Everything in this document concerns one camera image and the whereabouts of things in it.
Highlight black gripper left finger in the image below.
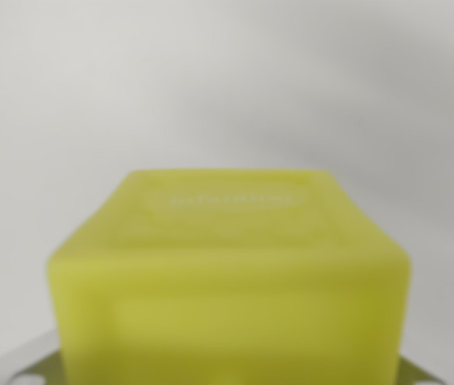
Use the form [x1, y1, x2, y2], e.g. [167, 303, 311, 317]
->
[0, 328, 67, 385]

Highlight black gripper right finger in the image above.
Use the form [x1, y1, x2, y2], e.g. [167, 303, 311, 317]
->
[399, 355, 449, 385]

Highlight yellow cube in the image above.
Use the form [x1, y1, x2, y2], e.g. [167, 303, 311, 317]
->
[45, 168, 413, 385]

